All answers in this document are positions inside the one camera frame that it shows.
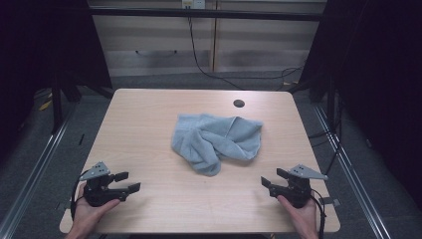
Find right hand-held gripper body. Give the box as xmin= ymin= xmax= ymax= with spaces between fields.
xmin=269 ymin=163 xmax=329 ymax=209

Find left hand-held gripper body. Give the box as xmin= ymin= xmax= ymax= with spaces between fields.
xmin=79 ymin=161 xmax=129 ymax=208

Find light blue towel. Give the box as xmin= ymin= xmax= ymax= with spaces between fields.
xmin=170 ymin=113 xmax=264 ymax=177

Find person's left hand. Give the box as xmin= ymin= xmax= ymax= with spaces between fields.
xmin=73 ymin=183 xmax=121 ymax=233

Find person's right hand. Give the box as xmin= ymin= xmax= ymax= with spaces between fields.
xmin=277 ymin=194 xmax=319 ymax=234

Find grey tape piece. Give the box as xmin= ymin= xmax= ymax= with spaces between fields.
xmin=317 ymin=196 xmax=341 ymax=207
xmin=55 ymin=200 xmax=74 ymax=211

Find black metal stand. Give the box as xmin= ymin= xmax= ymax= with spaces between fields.
xmin=325 ymin=74 xmax=336 ymax=133
xmin=50 ymin=74 xmax=65 ymax=134

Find yellow floor tape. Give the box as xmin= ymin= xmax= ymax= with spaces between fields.
xmin=38 ymin=93 xmax=54 ymax=112

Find black curtain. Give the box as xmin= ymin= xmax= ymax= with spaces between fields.
xmin=298 ymin=0 xmax=422 ymax=211
xmin=0 ymin=0 xmax=113 ymax=163

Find black horizontal metal bar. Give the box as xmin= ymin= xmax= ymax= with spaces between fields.
xmin=89 ymin=7 xmax=329 ymax=22

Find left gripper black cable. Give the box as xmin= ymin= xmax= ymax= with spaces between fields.
xmin=70 ymin=169 xmax=92 ymax=221

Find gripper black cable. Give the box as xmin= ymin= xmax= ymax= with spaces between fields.
xmin=70 ymin=169 xmax=92 ymax=221
xmin=310 ymin=188 xmax=328 ymax=239

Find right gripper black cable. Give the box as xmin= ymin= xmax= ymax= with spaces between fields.
xmin=310 ymin=188 xmax=328 ymax=239

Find black floor cables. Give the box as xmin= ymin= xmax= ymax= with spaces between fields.
xmin=308 ymin=96 xmax=343 ymax=177

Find grey metal floor rail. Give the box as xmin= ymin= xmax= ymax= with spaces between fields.
xmin=0 ymin=108 xmax=78 ymax=239
xmin=313 ymin=104 xmax=394 ymax=239

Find long black wall cable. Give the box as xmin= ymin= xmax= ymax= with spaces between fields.
xmin=187 ymin=16 xmax=305 ymax=92

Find white wall socket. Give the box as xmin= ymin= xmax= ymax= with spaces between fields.
xmin=181 ymin=0 xmax=207 ymax=10

